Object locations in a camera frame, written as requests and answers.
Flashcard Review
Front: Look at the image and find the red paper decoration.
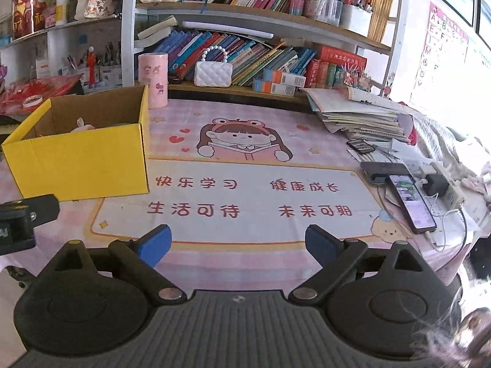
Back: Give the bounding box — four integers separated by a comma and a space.
1, 75, 84, 116

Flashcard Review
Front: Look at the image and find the black power bank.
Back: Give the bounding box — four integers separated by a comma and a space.
360, 162, 409, 185

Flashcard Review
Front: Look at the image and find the pink cylinder container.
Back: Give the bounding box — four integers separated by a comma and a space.
138, 53, 168, 109

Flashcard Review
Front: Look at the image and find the orange white carton lower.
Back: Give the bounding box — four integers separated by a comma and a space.
252, 79, 296, 96

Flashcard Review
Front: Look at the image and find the white tape roll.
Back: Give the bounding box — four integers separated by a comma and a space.
22, 95, 44, 108

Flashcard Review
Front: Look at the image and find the stack of papers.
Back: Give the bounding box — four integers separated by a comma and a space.
303, 86, 415, 144

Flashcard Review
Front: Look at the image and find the white quilted pearl handbag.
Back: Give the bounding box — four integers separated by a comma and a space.
193, 45, 233, 88

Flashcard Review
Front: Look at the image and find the pink cartoon table mat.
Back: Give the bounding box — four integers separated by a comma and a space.
1, 100, 476, 292

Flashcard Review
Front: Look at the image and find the yellow cardboard box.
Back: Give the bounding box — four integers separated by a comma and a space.
2, 86, 150, 201

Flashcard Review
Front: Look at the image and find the white bookshelf frame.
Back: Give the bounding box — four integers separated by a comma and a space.
1, 0, 409, 90

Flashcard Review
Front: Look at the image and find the row of lower books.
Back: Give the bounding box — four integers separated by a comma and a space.
145, 28, 320, 87

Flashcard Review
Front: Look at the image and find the red festive gift bag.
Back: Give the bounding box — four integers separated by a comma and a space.
12, 0, 48, 40

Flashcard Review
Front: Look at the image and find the red figurine pen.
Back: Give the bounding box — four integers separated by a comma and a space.
87, 46, 96, 89

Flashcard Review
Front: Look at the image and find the red dictionary book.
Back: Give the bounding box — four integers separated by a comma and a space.
317, 45, 367, 71

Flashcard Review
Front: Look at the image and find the pink plush pig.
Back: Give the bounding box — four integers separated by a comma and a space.
72, 117, 95, 133

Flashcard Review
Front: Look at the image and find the orange white carton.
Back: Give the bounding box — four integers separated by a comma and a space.
263, 69, 306, 88
252, 79, 296, 96

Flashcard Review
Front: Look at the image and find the orange white carton upper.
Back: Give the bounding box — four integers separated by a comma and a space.
263, 69, 306, 88

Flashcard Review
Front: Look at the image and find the black smartphone lit screen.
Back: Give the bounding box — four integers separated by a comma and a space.
386, 174, 437, 234

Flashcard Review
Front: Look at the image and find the white pen holder box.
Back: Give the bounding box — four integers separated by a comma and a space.
339, 4, 372, 36

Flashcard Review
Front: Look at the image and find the white power strip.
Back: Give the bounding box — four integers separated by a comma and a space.
405, 161, 465, 210

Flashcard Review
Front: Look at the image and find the black calculator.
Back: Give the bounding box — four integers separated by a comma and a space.
346, 140, 376, 155

